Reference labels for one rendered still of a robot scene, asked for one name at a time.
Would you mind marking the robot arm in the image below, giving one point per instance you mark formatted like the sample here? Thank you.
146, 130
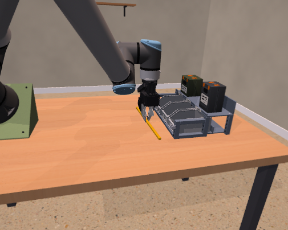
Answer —
116, 58

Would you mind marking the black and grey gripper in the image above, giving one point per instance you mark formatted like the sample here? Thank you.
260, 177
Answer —
148, 99

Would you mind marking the grey metal rack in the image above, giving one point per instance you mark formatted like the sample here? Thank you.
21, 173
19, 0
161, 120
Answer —
228, 109

